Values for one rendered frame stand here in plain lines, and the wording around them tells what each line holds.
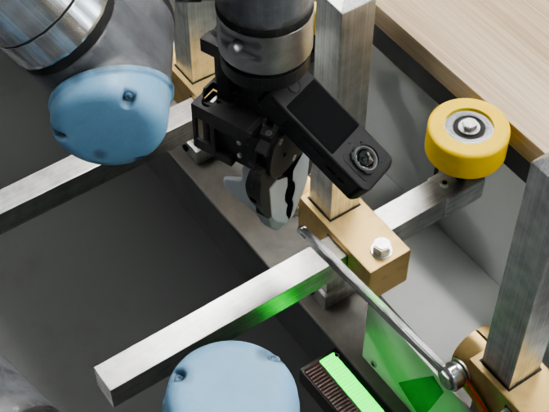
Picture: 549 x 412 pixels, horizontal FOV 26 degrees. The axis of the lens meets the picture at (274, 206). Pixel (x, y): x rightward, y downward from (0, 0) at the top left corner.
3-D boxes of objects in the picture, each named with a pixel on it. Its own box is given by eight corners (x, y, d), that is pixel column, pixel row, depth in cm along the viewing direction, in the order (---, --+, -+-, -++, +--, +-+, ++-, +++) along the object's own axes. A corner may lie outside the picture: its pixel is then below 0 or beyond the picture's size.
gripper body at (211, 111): (243, 101, 106) (241, -3, 97) (324, 142, 103) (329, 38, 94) (192, 153, 102) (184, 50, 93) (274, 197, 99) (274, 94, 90)
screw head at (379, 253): (379, 263, 112) (380, 255, 111) (365, 248, 113) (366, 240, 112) (396, 253, 113) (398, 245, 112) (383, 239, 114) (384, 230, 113)
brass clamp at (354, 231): (362, 306, 115) (365, 276, 111) (282, 218, 122) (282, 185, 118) (412, 277, 117) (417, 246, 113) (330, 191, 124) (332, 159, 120)
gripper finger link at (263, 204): (274, 187, 106) (274, 119, 99) (291, 196, 105) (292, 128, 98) (243, 221, 103) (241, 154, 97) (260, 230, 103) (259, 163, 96)
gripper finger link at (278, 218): (237, 203, 111) (234, 135, 104) (289, 231, 109) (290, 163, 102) (216, 224, 109) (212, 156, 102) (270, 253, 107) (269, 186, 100)
